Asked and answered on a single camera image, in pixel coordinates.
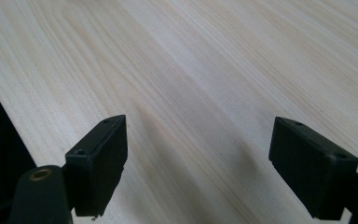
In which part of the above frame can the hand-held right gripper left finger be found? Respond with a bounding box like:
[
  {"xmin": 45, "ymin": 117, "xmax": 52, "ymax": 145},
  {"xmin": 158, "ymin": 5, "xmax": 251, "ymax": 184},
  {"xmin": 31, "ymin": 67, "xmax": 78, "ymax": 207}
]
[{"xmin": 64, "ymin": 114, "xmax": 129, "ymax": 217}]

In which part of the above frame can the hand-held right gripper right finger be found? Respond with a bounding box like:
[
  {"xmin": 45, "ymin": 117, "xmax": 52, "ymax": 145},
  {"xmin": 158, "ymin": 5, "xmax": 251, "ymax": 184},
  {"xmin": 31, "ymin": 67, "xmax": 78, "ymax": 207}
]
[{"xmin": 268, "ymin": 116, "xmax": 358, "ymax": 221}]

